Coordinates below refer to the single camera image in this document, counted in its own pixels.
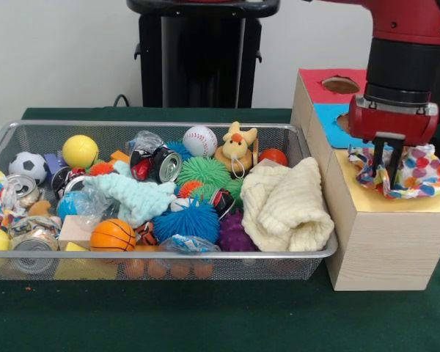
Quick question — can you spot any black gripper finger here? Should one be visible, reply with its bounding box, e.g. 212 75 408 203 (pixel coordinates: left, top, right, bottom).
387 141 403 192
370 136 386 179

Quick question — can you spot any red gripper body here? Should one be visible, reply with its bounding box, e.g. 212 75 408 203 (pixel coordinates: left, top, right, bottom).
348 93 440 147

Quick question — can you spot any cream muslin cloth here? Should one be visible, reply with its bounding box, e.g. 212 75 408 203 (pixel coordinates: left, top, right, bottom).
241 156 335 253

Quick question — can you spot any wooden box with three holes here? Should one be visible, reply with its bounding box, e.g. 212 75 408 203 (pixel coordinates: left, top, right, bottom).
290 67 440 293

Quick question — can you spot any silver mesh bin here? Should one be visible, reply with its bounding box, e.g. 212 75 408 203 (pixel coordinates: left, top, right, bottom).
0 120 339 282

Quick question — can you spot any yellow plush chick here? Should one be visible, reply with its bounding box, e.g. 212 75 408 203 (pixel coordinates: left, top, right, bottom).
214 121 260 175

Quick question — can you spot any green spiky puffer ball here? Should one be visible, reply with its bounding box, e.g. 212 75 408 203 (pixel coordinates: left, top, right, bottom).
175 156 232 188

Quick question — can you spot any white toy baseball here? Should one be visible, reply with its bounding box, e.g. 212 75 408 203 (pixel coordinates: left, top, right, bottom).
183 125 219 158

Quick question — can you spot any blue spiky puffer ball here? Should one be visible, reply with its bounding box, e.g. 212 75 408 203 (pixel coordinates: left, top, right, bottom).
152 197 221 245

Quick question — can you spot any dark green table cloth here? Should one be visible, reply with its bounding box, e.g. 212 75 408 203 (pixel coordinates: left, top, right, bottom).
0 106 440 352

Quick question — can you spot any light blue muslin cloth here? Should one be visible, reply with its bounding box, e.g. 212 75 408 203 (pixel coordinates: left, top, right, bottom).
82 160 177 229

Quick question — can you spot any orange toy basketball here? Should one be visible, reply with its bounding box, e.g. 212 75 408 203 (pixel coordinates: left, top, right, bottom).
90 219 137 253

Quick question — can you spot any yellow ball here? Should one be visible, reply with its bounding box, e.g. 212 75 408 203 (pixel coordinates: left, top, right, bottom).
62 134 100 169

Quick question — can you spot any black white soccer ball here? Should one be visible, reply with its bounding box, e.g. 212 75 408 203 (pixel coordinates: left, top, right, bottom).
8 151 50 186

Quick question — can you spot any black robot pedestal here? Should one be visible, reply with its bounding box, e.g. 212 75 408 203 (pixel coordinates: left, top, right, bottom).
126 0 284 109

